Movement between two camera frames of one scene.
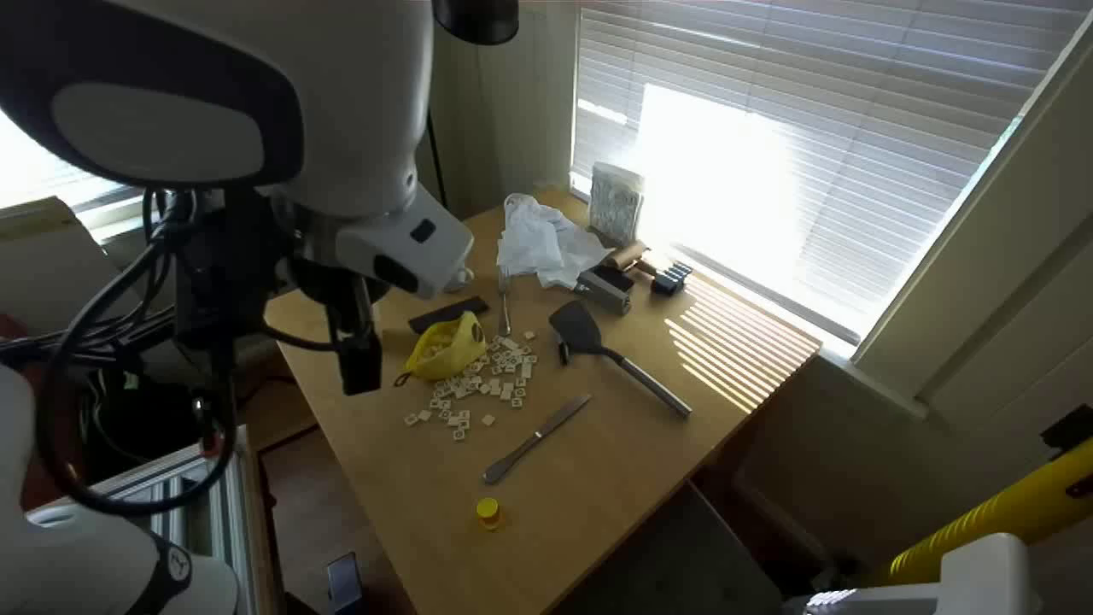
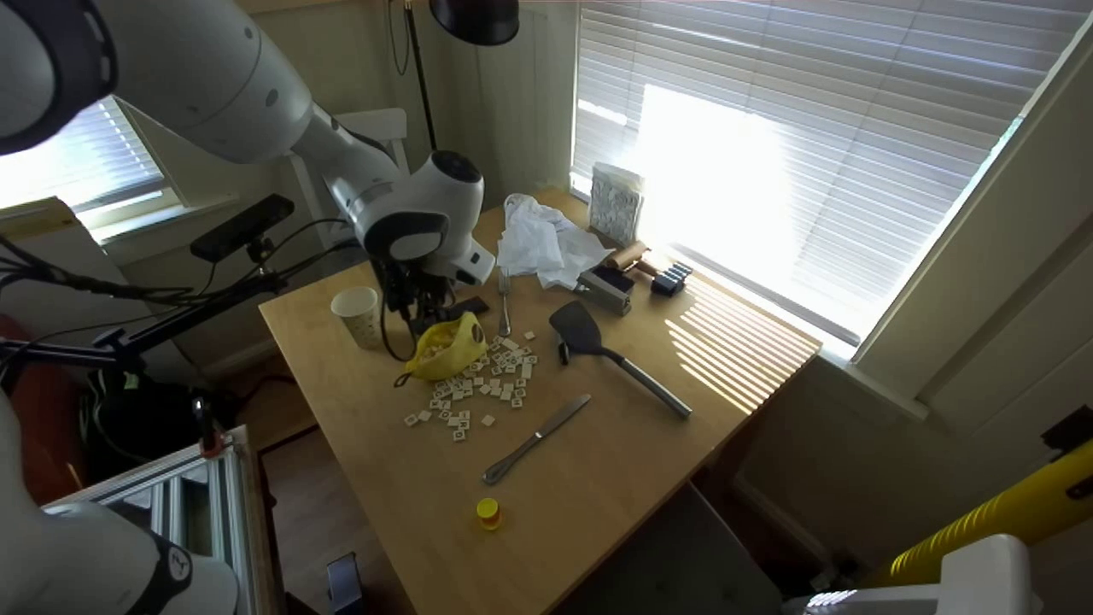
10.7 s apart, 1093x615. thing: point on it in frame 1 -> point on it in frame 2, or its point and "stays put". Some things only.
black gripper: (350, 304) -> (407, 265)
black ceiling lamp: (481, 23) stays put
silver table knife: (534, 439) stays put
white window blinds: (810, 155) stays put
